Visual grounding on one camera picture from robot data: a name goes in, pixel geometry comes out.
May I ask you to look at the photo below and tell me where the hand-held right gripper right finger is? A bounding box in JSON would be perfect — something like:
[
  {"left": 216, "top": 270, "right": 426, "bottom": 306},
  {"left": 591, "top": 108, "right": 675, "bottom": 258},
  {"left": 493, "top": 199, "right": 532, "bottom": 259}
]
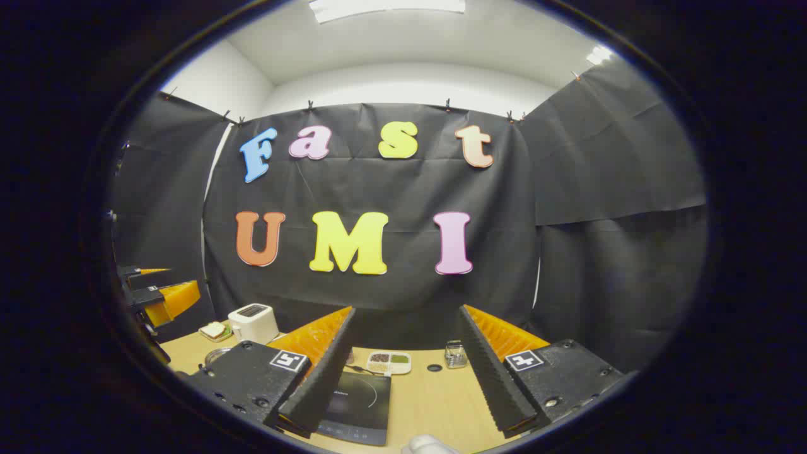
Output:
[{"left": 457, "top": 305, "right": 625, "bottom": 439}]

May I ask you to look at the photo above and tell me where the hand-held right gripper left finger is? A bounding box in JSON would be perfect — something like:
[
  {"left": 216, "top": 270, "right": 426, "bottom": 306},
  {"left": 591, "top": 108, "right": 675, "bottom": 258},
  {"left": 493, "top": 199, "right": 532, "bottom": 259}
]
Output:
[{"left": 183, "top": 306, "right": 357, "bottom": 440}]

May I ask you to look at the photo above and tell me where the black induction cooktop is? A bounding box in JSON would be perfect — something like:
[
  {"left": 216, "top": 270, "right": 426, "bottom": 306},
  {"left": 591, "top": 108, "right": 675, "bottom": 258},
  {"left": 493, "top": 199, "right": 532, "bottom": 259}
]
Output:
[{"left": 315, "top": 371, "right": 392, "bottom": 446}]

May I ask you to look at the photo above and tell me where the white divided dish of beans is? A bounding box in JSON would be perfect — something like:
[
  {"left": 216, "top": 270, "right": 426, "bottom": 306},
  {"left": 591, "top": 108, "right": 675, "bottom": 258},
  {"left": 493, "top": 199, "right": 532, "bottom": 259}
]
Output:
[{"left": 366, "top": 351, "right": 412, "bottom": 376}]

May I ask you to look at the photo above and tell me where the white toaster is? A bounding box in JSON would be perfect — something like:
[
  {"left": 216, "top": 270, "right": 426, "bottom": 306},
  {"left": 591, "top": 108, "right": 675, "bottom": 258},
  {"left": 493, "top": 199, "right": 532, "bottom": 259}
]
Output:
[{"left": 228, "top": 303, "right": 279, "bottom": 345}]

